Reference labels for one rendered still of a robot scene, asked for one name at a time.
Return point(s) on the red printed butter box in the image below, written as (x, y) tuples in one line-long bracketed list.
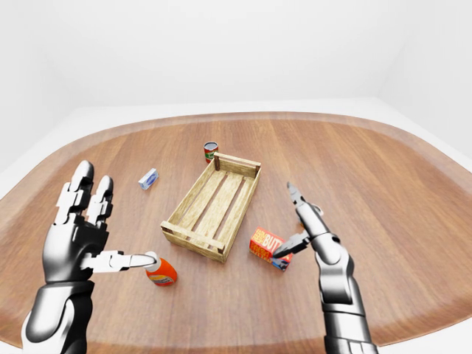
[(265, 247)]

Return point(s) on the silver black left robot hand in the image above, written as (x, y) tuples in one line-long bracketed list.
[(70, 247)]

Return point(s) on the small blue white box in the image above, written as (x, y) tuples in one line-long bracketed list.
[(149, 178)]

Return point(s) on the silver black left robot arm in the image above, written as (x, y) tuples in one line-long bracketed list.
[(55, 319)]

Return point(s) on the wooden slat tray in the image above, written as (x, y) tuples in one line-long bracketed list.
[(214, 208)]

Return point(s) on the orange bottle with white cap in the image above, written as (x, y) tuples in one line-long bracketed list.
[(163, 273)]

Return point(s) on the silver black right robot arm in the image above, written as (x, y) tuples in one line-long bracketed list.
[(346, 330)]

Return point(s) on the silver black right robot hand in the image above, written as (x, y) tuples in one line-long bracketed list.
[(324, 243)]

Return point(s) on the red and green tin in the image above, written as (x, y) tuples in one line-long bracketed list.
[(210, 152)]

